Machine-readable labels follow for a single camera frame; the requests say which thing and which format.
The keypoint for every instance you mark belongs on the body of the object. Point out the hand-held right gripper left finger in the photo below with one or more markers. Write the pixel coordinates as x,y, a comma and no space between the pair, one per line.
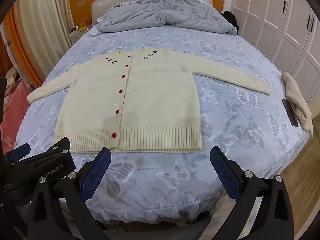
97,172

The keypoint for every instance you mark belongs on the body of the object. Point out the beige cloth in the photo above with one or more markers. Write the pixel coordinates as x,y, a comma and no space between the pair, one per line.
297,97

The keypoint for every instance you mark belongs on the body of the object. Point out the wall socket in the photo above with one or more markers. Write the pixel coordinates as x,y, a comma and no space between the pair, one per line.
82,4

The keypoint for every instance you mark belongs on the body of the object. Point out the pink mat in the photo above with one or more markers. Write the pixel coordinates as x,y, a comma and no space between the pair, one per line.
15,112

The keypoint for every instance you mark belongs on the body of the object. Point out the white nightstand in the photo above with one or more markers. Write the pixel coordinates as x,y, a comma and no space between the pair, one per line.
77,37

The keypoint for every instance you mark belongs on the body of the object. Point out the white wardrobe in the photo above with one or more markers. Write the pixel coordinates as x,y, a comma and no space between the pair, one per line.
282,25

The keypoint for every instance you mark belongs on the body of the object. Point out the bed with butterfly sheet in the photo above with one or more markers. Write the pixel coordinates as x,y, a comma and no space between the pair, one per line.
237,135

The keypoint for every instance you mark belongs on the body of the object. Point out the orange curtain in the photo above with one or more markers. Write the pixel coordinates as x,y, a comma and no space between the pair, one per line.
15,47

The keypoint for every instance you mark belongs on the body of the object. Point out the dark clothing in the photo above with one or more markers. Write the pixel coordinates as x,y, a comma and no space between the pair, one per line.
230,20

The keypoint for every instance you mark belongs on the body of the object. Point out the grey duvet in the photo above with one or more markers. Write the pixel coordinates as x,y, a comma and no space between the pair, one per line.
170,15

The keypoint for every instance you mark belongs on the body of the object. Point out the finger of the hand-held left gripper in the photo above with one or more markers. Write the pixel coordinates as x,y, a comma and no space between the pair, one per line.
58,158
18,153

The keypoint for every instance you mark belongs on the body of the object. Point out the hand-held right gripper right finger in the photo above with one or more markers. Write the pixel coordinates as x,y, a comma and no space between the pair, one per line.
225,172

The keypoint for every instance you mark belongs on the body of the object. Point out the floral cloth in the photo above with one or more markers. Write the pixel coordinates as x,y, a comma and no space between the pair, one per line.
10,76

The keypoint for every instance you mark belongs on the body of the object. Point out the cream knitted cardigan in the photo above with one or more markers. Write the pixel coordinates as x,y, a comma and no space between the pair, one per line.
140,100

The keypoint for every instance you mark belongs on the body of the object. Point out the white curtain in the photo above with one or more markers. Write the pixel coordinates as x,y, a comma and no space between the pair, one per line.
47,25

